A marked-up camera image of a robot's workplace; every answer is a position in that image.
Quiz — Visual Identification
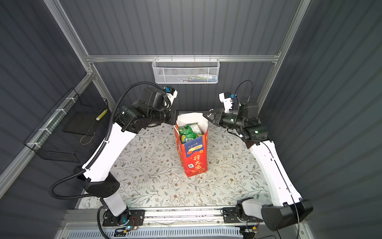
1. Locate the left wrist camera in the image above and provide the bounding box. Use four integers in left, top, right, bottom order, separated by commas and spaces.
163, 86, 178, 104

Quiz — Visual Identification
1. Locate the white wire mesh basket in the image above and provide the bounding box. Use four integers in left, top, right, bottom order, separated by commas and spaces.
152, 59, 220, 84

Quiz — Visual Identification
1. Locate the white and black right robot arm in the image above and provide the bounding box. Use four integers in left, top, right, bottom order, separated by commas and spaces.
203, 93, 313, 232

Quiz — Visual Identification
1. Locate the small green snack bag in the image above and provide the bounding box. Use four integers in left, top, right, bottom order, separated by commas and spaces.
179, 123, 203, 144

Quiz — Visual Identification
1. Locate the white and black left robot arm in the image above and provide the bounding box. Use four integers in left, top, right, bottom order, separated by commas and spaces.
79, 86, 179, 217

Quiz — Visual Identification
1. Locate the white perforated vent panel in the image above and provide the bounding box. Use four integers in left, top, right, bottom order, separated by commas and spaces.
67, 226, 241, 239

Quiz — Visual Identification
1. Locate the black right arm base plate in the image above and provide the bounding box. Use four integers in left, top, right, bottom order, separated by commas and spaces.
220, 207, 263, 224

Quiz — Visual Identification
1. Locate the red and white paper bag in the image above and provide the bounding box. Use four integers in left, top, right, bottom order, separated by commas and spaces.
174, 113, 209, 177

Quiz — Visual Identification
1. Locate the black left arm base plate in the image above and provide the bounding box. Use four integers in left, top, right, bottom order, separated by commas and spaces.
102, 209, 146, 227

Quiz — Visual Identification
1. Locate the black corrugated cable conduit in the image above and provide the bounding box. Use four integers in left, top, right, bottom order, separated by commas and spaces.
49, 82, 163, 239

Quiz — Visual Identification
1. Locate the black wire basket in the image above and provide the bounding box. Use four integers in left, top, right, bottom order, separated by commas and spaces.
24, 88, 110, 164

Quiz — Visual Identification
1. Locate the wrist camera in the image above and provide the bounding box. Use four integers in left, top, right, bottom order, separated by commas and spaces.
163, 86, 178, 104
219, 92, 235, 113

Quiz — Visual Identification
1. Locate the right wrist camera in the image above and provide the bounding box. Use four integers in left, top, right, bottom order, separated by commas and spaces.
219, 92, 235, 113

